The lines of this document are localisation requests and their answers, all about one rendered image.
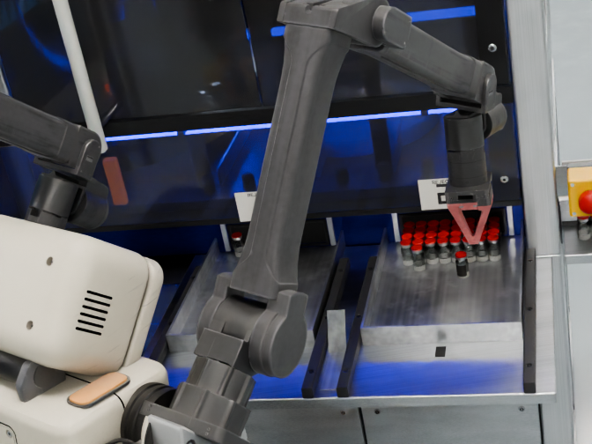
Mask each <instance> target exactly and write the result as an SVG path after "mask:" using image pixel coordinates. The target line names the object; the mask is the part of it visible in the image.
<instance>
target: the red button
mask: <svg viewBox="0 0 592 444"><path fill-rule="evenodd" d="M579 208H580V210H581V211H582V212H584V213H586V214H592V190H588V191H585V192H583V193H582V194H581V195H580V197H579Z"/></svg>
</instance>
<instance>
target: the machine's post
mask: <svg viewBox="0 0 592 444"><path fill-rule="evenodd" d="M506 10H507V30H508V40H509V50H510V61H511V71H512V81H513V92H514V111H515V122H516V132H517V143H518V153H519V163H520V174H521V184H522V204H523V214H524V225H525V235H526V245H527V248H535V249H536V257H543V256H552V260H553V286H554V319H555V352H556V384H557V402H556V403H540V409H541V419H542V430H543V440H544V444H574V422H573V409H572V396H571V383H570V371H569V358H568V345H567V333H566V308H565V294H564V282H563V270H562V256H561V244H560V231H559V207H558V194H557V181H556V168H555V156H554V143H553V130H552V117H551V93H550V79H549V67H548V55H547V41H546V29H545V16H544V0H506Z"/></svg>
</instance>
